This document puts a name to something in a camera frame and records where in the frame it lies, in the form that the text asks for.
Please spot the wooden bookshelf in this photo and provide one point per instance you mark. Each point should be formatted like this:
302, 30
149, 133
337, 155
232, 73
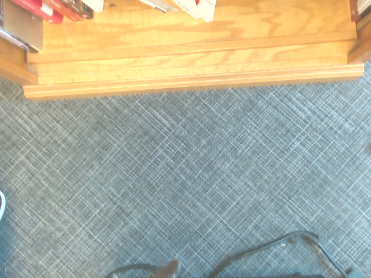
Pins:
188, 58

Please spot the white book red print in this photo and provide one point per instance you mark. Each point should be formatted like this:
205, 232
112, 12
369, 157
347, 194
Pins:
203, 10

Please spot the thin grey book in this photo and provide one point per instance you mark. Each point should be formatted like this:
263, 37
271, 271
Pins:
162, 5

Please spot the plain white book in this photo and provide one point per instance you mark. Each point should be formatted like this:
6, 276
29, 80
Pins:
94, 4

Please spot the dark red book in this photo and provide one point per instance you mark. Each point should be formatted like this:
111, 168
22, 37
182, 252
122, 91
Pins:
72, 10

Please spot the bright red book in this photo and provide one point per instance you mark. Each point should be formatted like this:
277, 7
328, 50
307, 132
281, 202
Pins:
43, 11

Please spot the white curved floor tube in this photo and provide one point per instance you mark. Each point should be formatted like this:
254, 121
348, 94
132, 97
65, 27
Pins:
2, 205

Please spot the large grey white book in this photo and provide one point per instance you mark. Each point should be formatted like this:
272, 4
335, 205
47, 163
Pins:
23, 26

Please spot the red green cover book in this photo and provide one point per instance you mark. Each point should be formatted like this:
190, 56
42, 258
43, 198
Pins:
362, 17

